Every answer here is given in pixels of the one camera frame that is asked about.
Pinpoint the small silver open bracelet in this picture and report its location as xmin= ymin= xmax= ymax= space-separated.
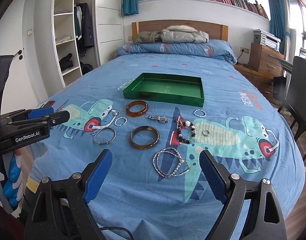
xmin=114 ymin=116 xmax=128 ymax=127

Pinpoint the silver chain bracelet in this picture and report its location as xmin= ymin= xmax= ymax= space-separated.
xmin=147 ymin=114 xmax=170 ymax=124

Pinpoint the left blue white gloved hand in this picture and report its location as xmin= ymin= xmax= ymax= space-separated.
xmin=0 ymin=152 xmax=24 ymax=214

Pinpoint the wooden headboard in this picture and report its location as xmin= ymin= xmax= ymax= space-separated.
xmin=131 ymin=20 xmax=228 ymax=41

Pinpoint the grey puffer jacket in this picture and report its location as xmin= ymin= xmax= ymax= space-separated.
xmin=160 ymin=25 xmax=209 ymax=43

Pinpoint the dark brown bangle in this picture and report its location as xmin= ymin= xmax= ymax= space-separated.
xmin=129 ymin=126 xmax=160 ymax=150

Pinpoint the silver pearl necklace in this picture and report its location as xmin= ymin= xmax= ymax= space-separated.
xmin=152 ymin=147 xmax=191 ymax=178

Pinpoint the right teal curtain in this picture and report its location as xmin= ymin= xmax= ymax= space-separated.
xmin=268 ymin=0 xmax=290 ymax=57

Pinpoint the twisted silver bracelet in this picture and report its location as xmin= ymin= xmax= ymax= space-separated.
xmin=192 ymin=108 xmax=207 ymax=118

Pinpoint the white printer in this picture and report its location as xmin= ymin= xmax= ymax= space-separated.
xmin=254 ymin=29 xmax=281 ymax=51

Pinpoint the blue folded duvet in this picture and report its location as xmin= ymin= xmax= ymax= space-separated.
xmin=116 ymin=40 xmax=237 ymax=64

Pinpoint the wooden drawer chest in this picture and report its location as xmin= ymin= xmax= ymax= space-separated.
xmin=234 ymin=43 xmax=284 ymax=102

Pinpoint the thin silver bangle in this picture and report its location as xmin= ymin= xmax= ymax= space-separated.
xmin=93 ymin=127 xmax=117 ymax=145

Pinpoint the amber orange bangle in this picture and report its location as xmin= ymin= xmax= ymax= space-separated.
xmin=126 ymin=100 xmax=149 ymax=117

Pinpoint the dark grey chair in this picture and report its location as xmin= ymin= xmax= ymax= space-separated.
xmin=277 ymin=55 xmax=306 ymax=160

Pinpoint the blue cartoon bed sheet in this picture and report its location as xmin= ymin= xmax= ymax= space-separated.
xmin=27 ymin=53 xmax=305 ymax=239

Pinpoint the white open wardrobe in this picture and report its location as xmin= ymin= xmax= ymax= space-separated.
xmin=52 ymin=0 xmax=123 ymax=88

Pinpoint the brown white beaded bracelet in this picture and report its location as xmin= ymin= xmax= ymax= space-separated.
xmin=174 ymin=115 xmax=197 ymax=145

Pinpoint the olive green jacket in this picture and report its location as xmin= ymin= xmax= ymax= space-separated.
xmin=133 ymin=31 xmax=161 ymax=44

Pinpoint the dark tote bag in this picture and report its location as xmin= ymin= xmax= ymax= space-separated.
xmin=273 ymin=76 xmax=287 ymax=102

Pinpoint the green jewelry tray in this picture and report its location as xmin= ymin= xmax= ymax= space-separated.
xmin=123 ymin=73 xmax=204 ymax=107

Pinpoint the white door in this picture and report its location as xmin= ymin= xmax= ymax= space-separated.
xmin=0 ymin=0 xmax=37 ymax=114

